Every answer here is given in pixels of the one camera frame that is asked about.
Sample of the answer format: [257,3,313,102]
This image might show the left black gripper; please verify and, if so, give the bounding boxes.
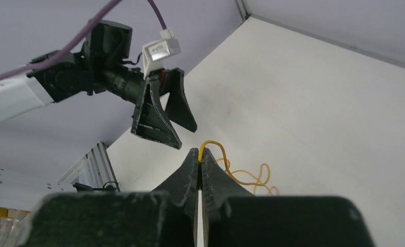
[131,68,198,149]

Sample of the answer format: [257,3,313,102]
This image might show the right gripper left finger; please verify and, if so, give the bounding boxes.
[151,148,200,222]

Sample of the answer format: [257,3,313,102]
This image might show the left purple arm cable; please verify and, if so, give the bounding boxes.
[0,0,175,86]

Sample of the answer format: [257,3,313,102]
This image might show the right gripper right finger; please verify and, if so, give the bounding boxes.
[200,148,254,222]

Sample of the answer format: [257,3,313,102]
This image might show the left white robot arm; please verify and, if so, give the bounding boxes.
[0,20,198,149]

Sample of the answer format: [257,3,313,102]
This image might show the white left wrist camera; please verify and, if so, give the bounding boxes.
[142,39,181,80]

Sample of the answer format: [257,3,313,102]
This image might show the aluminium frame rail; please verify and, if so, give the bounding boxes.
[58,142,120,192]

